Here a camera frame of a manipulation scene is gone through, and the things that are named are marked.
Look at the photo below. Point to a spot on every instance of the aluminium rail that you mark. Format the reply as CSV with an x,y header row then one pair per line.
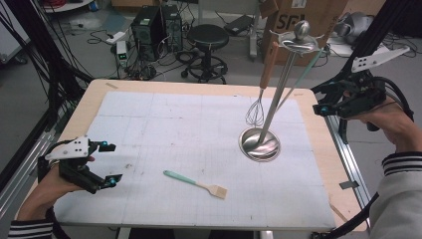
x,y
355,172
23,166

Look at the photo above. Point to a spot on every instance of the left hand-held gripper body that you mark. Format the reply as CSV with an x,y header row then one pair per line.
x,y
71,149

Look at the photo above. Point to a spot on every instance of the black metal stand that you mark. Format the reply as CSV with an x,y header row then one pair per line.
x,y
375,30

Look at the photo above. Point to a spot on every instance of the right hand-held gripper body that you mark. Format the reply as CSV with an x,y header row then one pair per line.
x,y
361,96

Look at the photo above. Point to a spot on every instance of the black round stool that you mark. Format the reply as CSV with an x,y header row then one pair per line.
x,y
207,36

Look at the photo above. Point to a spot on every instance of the person's left hand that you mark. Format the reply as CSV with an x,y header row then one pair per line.
x,y
56,189

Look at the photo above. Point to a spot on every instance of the person's right hand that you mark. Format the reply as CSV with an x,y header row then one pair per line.
x,y
398,129

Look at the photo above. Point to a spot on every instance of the large brown cardboard box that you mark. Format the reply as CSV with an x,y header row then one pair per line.
x,y
318,13

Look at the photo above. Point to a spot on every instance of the black tape strip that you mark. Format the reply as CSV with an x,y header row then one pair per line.
x,y
349,185

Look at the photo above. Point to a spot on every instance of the steel utensil stand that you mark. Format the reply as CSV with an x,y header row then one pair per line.
x,y
258,146

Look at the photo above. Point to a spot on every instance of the black metal frame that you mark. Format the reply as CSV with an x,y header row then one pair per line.
x,y
49,66

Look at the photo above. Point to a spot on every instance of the white device with green light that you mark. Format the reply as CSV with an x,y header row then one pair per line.
x,y
121,53

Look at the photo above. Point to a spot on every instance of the grey round appliance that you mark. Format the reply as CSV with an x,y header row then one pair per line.
x,y
358,23

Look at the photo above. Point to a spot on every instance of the white grid mat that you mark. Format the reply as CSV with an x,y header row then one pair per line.
x,y
199,132

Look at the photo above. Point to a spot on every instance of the black flat device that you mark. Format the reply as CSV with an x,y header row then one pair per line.
x,y
239,25

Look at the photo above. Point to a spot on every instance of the white flat sheet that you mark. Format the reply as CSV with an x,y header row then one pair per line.
x,y
338,49

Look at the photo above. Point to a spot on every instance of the grey metal post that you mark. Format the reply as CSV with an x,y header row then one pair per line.
x,y
253,43

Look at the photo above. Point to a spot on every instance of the black computer tower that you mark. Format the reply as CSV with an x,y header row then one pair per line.
x,y
147,36
172,30

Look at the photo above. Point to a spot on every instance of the white power strip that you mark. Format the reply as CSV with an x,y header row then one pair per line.
x,y
116,37

